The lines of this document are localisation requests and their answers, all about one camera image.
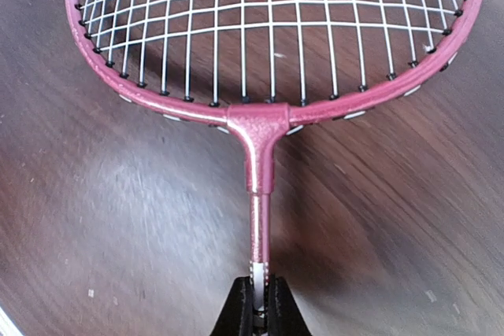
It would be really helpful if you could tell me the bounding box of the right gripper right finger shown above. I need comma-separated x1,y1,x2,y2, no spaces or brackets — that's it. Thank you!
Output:
266,275,312,336

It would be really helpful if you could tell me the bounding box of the pink badminton racket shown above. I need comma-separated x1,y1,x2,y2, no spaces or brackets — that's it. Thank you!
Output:
65,0,483,312

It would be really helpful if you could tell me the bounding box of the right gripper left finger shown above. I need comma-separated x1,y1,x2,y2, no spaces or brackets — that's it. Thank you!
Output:
210,277,254,336

